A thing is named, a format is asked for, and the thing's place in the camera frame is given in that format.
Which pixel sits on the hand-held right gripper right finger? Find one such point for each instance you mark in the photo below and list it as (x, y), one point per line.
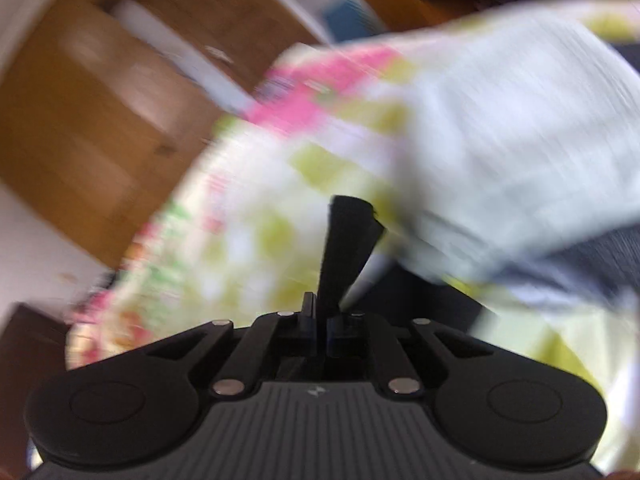
(340, 330)

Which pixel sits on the black pants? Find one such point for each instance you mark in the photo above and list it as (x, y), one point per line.
(350, 240)

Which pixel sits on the wooden wardrobe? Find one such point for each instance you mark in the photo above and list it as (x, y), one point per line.
(75, 135)

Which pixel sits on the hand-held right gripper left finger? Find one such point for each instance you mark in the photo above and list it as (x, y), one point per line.
(307, 320)

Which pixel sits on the checked printed blanket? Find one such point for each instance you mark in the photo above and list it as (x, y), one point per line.
(500, 110)

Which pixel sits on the blue foam mat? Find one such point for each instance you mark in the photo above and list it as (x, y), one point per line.
(347, 15)

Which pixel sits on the wooden door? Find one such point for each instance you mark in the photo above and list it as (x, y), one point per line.
(225, 5)

